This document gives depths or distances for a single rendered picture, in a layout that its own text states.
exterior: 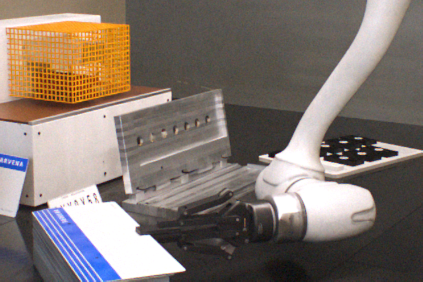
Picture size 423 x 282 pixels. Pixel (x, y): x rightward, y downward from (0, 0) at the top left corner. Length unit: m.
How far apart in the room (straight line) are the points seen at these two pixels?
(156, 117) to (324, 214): 0.64
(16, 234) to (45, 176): 0.22
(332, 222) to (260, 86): 3.01
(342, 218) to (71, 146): 0.75
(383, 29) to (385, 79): 2.69
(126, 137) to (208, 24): 2.74
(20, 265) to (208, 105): 0.80
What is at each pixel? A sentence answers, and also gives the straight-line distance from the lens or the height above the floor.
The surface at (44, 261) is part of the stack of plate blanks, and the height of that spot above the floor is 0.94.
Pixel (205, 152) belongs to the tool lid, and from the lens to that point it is 2.35.
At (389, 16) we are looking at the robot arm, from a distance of 1.73.
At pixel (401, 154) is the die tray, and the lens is 2.68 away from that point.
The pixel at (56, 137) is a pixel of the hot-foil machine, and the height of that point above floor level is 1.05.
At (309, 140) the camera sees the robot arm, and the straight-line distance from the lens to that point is 1.85.
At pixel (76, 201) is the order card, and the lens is 2.04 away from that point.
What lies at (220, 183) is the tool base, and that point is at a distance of 2.27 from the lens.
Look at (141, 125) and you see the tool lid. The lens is 2.16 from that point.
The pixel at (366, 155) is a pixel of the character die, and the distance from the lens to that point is 2.60.
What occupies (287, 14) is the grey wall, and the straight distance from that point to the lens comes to 4.58.
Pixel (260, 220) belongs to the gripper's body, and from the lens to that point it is 1.66.
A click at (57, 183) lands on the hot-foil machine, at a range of 2.19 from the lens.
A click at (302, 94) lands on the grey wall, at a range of 4.59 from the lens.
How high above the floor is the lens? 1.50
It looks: 11 degrees down
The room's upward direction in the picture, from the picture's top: 1 degrees clockwise
